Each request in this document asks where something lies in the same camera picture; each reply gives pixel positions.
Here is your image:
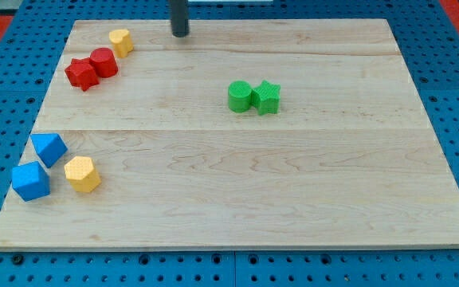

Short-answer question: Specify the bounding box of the yellow heart block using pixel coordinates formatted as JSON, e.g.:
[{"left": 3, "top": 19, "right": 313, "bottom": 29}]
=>
[{"left": 108, "top": 29, "right": 134, "bottom": 58}]

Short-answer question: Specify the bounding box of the yellow hexagon block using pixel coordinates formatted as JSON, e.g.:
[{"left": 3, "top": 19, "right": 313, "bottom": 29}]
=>
[{"left": 64, "top": 156, "right": 101, "bottom": 193}]

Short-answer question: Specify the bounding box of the light wooden board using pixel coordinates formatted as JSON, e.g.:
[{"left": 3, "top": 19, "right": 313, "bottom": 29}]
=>
[{"left": 0, "top": 19, "right": 459, "bottom": 252}]

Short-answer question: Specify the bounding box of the green cylinder block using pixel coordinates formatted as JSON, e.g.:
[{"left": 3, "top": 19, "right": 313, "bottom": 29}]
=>
[{"left": 227, "top": 81, "right": 253, "bottom": 112}]

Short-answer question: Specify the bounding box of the green star block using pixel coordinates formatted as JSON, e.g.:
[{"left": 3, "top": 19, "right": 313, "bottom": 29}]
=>
[{"left": 251, "top": 81, "right": 281, "bottom": 116}]

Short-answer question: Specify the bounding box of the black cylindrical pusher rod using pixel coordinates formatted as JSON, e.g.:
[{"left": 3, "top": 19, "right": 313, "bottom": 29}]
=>
[{"left": 168, "top": 0, "right": 190, "bottom": 37}]

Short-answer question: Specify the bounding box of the red cylinder block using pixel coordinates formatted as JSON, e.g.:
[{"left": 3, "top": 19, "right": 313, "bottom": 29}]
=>
[{"left": 89, "top": 48, "right": 118, "bottom": 78}]

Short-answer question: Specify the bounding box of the red star block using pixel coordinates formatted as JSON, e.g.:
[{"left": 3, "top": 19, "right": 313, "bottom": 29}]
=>
[{"left": 65, "top": 58, "right": 100, "bottom": 91}]

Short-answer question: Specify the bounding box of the blue triangle block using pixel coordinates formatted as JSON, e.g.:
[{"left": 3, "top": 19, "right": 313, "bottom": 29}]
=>
[{"left": 31, "top": 133, "right": 68, "bottom": 168}]

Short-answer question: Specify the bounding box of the blue cube block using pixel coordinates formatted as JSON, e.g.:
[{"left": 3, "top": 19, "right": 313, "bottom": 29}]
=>
[{"left": 11, "top": 161, "right": 50, "bottom": 202}]

